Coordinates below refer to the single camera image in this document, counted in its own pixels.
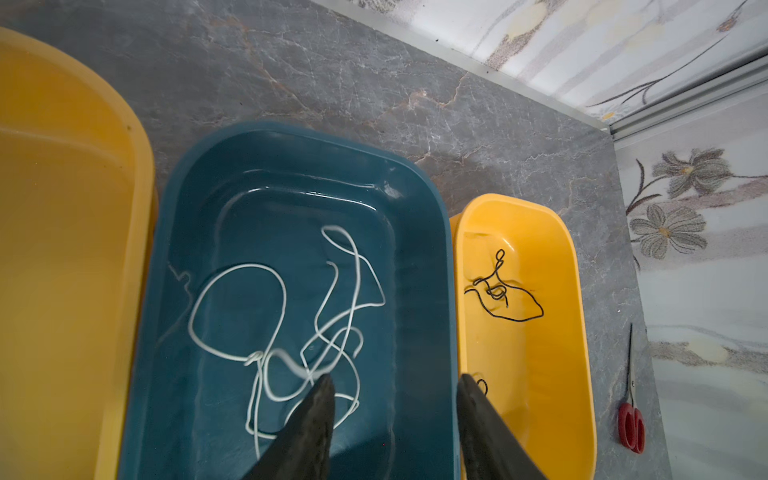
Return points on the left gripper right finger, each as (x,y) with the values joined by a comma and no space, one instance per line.
(489,449)

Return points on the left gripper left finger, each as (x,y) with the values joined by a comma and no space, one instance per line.
(302,448)

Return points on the right yellow plastic tray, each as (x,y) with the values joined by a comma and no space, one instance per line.
(521,329)

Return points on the yellow plastic tray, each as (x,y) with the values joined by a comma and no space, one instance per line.
(521,329)
(78,208)

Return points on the teal plastic tray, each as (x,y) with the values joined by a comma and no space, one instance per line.
(280,251)

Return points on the left yellow plastic tray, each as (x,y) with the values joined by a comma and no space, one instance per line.
(78,208)

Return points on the red handled scissors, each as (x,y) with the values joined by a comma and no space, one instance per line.
(631,426)

